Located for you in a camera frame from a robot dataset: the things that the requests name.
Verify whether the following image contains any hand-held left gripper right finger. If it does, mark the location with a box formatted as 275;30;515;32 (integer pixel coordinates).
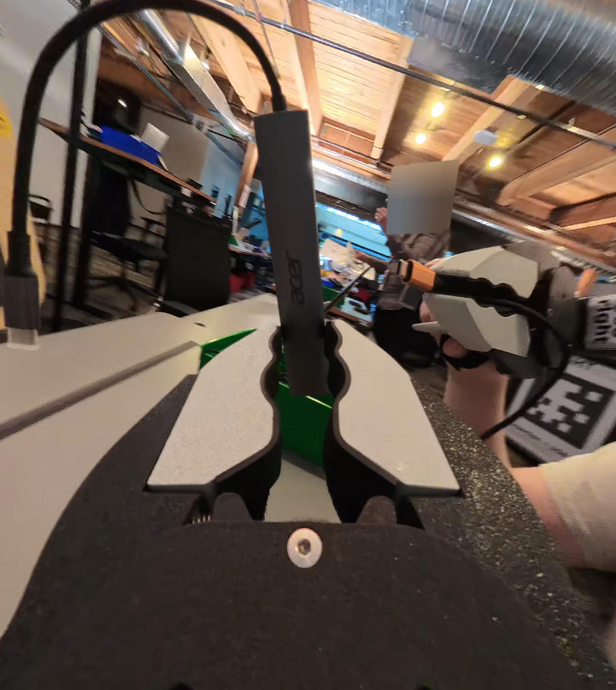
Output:
328;319;461;497

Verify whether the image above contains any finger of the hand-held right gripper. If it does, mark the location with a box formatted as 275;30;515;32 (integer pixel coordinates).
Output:
412;294;534;358
425;244;542;299

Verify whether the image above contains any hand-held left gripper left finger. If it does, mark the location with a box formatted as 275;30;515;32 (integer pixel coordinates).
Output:
146;322;283;494

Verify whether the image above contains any black cable with orange plug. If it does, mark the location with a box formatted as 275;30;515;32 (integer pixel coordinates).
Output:
398;259;569;441

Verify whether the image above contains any green plastic bin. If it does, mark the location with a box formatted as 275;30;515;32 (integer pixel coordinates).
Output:
199;328;337;469

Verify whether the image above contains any grey usb hub with cable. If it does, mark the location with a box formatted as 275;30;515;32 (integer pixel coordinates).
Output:
5;0;334;398

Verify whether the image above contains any person's right forearm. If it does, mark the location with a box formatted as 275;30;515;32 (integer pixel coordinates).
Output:
479;425;575;569

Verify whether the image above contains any person's right hand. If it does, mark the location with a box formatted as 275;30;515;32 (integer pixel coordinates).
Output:
440;335;511;433

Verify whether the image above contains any fiducial marker sign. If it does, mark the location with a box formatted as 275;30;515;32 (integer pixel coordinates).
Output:
503;356;616;465

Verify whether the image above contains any black high-back chair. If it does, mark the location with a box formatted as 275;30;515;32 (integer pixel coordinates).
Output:
165;207;233;313

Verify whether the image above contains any wooden top standing desk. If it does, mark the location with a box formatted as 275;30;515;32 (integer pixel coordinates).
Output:
38;119;217;206

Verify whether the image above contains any black pole floor stand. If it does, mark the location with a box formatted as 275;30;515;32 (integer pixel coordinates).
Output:
51;0;95;332

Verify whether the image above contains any white box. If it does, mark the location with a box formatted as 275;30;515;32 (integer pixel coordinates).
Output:
141;123;170;157

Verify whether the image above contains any blue plastic bin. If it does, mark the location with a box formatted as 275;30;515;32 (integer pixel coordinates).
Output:
99;125;162;164

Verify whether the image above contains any silver flexible air duct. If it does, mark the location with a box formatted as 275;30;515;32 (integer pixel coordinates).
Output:
313;0;616;125

